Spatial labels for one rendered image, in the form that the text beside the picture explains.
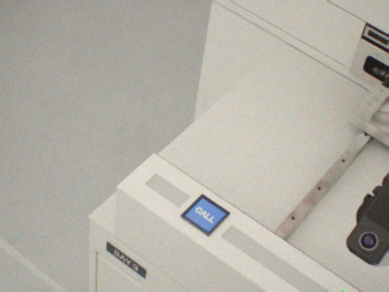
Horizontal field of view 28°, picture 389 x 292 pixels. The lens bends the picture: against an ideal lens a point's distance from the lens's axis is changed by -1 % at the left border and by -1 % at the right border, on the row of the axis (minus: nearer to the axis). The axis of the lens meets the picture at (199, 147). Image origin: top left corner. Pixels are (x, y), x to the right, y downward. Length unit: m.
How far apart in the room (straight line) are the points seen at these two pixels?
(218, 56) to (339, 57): 0.34
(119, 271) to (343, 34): 0.66
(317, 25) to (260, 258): 0.63
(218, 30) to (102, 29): 1.16
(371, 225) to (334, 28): 0.80
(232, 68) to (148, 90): 0.89
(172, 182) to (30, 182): 1.25
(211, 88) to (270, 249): 0.83
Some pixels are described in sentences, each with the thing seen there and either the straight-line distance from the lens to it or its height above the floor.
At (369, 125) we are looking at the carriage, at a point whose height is 0.87.
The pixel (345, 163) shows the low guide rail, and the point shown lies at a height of 0.85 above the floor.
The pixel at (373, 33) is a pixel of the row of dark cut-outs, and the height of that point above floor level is 0.96.
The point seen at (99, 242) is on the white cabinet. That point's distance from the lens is 1.44.
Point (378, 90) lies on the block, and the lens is 1.59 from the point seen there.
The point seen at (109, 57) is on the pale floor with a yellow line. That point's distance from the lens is 2.86.
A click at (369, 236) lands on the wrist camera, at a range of 0.92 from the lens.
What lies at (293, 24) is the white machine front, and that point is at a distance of 1.72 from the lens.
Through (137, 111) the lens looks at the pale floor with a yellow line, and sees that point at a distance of 2.68.
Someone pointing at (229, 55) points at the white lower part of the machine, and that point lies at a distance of 1.89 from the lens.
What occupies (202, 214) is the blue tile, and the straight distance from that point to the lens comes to 1.24.
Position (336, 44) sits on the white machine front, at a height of 0.89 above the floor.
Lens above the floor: 1.96
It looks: 49 degrees down
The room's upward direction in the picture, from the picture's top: 10 degrees clockwise
